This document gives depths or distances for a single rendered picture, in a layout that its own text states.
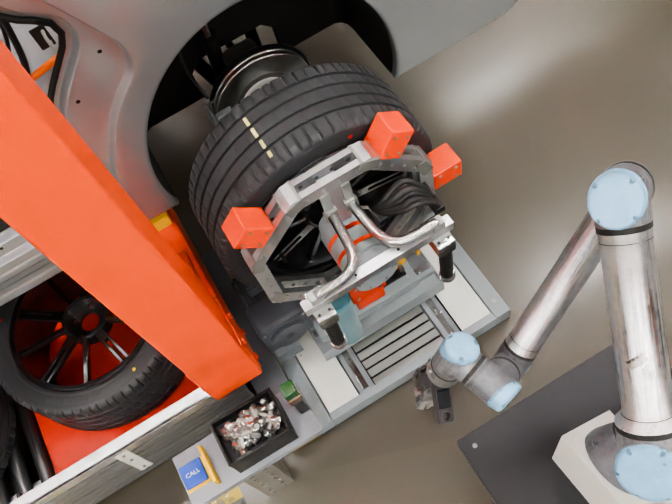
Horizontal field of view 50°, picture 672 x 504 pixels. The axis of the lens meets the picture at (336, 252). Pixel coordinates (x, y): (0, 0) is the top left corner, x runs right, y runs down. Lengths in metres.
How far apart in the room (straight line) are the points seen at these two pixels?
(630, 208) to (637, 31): 1.99
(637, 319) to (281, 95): 0.96
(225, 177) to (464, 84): 1.69
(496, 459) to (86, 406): 1.25
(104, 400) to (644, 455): 1.53
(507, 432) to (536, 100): 1.50
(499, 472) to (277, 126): 1.20
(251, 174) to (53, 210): 0.59
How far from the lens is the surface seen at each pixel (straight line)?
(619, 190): 1.59
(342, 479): 2.62
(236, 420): 2.18
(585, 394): 2.36
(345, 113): 1.77
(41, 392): 2.50
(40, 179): 1.26
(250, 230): 1.71
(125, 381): 2.38
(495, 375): 1.85
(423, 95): 3.26
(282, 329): 2.39
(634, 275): 1.64
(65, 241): 1.38
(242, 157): 1.78
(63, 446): 2.69
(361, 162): 1.73
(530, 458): 2.29
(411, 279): 2.56
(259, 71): 2.19
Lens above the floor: 2.55
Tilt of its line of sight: 61 degrees down
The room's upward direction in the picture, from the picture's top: 21 degrees counter-clockwise
